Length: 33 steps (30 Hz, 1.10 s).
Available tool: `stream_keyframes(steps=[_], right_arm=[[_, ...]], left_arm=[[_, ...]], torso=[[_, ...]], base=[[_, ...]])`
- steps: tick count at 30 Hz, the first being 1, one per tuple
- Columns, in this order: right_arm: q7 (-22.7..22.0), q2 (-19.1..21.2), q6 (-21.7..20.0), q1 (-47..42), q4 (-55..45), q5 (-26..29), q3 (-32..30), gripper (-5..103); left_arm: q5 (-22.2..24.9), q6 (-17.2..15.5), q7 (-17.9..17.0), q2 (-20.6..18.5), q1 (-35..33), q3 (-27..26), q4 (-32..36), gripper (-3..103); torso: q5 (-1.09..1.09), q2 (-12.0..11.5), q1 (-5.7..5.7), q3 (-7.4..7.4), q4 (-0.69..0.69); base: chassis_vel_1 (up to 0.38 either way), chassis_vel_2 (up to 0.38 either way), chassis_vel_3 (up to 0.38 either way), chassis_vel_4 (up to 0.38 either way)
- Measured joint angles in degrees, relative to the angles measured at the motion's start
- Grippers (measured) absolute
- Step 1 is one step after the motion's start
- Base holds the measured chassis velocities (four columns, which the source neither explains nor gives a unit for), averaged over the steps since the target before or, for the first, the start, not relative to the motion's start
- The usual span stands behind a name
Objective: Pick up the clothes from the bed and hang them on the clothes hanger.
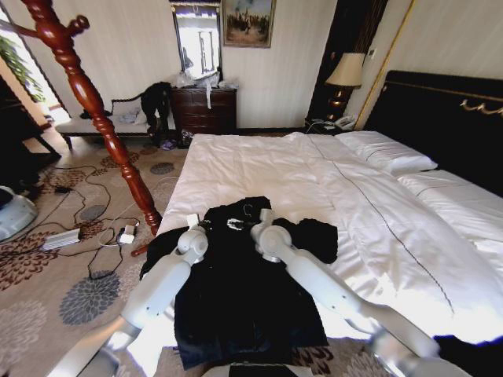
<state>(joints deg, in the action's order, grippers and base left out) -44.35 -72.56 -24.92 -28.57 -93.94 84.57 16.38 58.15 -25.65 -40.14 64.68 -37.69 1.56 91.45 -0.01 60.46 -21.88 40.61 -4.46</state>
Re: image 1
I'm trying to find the red-brown wooden coat stand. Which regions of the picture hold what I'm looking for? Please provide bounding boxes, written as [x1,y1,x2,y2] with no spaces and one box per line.
[15,0,164,258]

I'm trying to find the black garment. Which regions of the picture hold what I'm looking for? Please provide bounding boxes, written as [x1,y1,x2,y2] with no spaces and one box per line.
[139,195,340,371]

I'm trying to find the white telephone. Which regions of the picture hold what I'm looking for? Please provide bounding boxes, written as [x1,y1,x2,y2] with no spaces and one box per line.
[333,114,357,130]

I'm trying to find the table lamp with cream shade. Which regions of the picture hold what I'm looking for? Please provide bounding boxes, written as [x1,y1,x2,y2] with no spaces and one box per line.
[324,52,366,122]

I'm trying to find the dark nightstand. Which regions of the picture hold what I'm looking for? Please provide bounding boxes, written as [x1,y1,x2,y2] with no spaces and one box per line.
[304,117,354,137]

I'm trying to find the dark wooden furniture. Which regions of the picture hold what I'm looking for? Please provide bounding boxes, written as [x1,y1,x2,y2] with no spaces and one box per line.
[0,74,64,193]

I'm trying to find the white round machine base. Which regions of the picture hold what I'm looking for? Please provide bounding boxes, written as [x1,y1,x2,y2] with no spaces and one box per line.
[0,185,39,243]

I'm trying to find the white bed sheet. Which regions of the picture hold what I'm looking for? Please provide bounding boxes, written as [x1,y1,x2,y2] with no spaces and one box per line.
[396,169,503,256]

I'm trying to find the white charger block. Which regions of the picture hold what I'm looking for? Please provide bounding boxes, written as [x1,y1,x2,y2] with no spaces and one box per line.
[117,224,138,244]

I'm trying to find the black clothes pile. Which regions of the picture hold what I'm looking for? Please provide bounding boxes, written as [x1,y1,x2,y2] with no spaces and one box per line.
[139,81,173,146]

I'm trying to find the framed painting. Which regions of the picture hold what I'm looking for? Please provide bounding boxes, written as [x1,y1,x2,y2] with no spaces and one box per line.
[221,0,277,49]

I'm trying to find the green plant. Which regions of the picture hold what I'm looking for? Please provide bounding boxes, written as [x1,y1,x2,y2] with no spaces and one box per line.
[0,35,44,103]

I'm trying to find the white upholstered bench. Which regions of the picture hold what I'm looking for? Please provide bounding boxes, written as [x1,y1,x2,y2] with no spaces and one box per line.
[54,92,176,150]

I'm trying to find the black floor cable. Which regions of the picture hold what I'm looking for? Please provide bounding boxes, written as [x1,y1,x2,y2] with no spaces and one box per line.
[50,164,123,280]

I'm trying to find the white pillow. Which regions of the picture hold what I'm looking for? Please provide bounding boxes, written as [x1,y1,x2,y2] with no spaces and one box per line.
[336,130,439,177]

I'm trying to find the white robot front shell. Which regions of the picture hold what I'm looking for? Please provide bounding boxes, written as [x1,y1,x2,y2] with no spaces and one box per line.
[204,363,311,377]

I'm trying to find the black headboard with gold trim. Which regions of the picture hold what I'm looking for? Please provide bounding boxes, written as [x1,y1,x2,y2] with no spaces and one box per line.
[363,70,503,197]

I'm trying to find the wall mirror with dark frame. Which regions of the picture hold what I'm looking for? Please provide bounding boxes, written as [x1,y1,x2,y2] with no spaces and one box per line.
[169,0,223,78]

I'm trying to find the dark wooden dresser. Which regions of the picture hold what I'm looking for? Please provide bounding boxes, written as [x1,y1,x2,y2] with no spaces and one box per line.
[169,86,239,137]

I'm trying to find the silver power brick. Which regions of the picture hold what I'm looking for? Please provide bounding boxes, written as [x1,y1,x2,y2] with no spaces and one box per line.
[41,229,82,252]

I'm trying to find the white duvet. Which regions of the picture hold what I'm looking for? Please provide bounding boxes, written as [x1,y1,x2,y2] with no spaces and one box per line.
[155,132,503,342]

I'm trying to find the clear plastic bags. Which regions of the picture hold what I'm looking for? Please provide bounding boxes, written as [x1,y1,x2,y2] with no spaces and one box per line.
[174,70,219,90]

